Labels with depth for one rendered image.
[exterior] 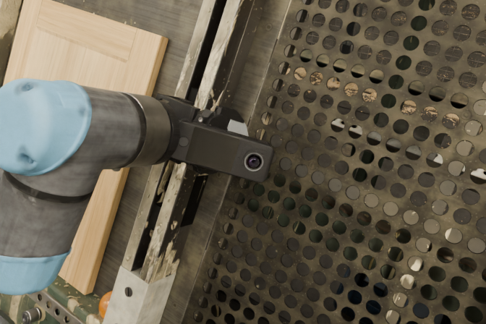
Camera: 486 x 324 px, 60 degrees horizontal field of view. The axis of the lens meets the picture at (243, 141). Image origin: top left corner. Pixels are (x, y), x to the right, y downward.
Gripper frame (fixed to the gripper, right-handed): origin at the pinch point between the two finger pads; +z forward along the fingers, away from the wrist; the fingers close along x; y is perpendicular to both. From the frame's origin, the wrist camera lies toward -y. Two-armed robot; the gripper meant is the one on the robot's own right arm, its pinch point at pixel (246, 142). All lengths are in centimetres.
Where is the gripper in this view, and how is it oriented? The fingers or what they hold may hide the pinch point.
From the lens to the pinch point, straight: 61.8
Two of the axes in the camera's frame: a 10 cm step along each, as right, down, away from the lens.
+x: -3.2, 9.4, 1.5
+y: -8.3, -3.5, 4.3
